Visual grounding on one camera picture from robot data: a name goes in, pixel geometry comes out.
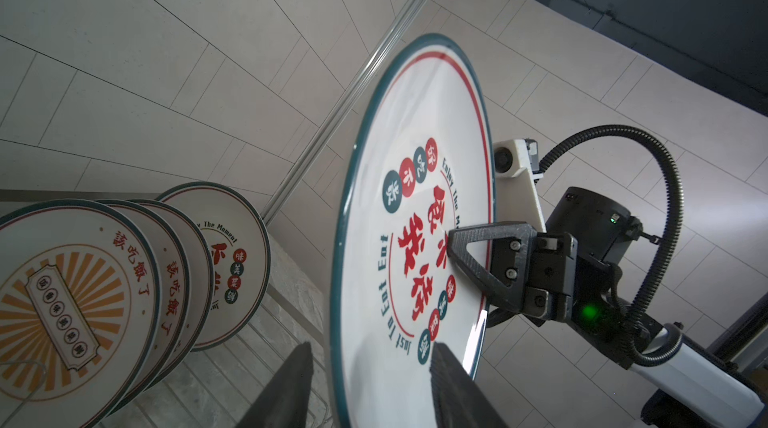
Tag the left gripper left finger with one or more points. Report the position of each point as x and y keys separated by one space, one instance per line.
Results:
x=284 y=400

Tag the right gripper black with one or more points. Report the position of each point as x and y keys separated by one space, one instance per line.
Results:
x=525 y=272

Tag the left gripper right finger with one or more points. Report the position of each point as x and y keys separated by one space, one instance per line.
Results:
x=457 y=400

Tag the orange sunburst plate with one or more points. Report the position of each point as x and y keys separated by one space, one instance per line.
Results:
x=172 y=270
x=79 y=312

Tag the red text white plate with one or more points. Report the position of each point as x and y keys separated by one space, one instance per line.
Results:
x=421 y=166

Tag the rearmost white plate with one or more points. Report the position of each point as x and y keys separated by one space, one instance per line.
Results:
x=239 y=248

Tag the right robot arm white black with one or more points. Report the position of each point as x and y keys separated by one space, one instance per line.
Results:
x=708 y=392

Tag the metal wire dish rack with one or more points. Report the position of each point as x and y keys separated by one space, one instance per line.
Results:
x=278 y=324

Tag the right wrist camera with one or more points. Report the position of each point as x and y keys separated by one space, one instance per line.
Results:
x=516 y=171

